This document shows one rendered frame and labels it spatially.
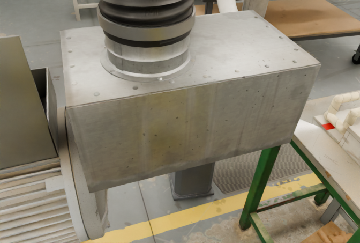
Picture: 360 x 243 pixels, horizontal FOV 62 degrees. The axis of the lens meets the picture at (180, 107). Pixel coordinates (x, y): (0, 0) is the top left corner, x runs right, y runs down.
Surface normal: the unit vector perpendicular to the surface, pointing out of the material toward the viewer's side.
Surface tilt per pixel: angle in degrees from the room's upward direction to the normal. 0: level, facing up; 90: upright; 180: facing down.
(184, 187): 90
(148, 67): 90
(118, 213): 0
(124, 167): 90
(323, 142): 0
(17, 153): 90
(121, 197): 0
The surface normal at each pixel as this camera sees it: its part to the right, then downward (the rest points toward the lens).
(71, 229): 0.06, -0.73
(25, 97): 0.32, 0.62
